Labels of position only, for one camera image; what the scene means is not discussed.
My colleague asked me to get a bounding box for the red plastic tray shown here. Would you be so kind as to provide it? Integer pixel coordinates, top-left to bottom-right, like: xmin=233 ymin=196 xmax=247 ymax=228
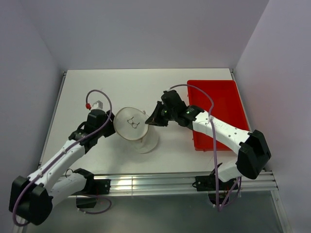
xmin=187 ymin=80 xmax=250 ymax=151

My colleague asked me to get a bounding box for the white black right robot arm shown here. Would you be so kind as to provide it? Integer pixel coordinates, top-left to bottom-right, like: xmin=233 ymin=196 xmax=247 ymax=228
xmin=145 ymin=90 xmax=271 ymax=190

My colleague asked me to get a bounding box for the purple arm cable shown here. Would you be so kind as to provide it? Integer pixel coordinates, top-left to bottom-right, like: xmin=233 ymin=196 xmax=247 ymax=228
xmin=167 ymin=84 xmax=242 ymax=212
xmin=11 ymin=89 xmax=114 ymax=227

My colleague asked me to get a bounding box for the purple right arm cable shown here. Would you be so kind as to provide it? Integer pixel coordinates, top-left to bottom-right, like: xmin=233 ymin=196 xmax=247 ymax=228
xmin=167 ymin=84 xmax=242 ymax=212

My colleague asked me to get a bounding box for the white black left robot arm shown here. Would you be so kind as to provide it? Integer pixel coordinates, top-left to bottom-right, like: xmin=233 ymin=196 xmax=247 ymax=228
xmin=9 ymin=109 xmax=115 ymax=227

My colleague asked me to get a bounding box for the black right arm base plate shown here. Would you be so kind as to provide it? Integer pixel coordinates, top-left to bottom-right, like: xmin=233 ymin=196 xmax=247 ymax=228
xmin=192 ymin=174 xmax=237 ymax=192

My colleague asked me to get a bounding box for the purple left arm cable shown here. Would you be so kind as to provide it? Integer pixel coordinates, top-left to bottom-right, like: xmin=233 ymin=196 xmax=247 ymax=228
xmin=11 ymin=89 xmax=114 ymax=227

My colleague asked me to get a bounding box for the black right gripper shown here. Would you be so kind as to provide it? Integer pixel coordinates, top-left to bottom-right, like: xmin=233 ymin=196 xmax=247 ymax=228
xmin=146 ymin=100 xmax=177 ymax=127

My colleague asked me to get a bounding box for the aluminium mounting rail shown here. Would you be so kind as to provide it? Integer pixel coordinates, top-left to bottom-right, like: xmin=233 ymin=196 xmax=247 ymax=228
xmin=58 ymin=171 xmax=279 ymax=199

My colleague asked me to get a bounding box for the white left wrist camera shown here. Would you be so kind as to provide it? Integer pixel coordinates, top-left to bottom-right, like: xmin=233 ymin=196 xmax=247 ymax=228
xmin=86 ymin=100 xmax=103 ymax=111

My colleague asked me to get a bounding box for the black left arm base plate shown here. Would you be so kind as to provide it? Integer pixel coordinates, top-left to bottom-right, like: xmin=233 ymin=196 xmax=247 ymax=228
xmin=74 ymin=179 xmax=111 ymax=209

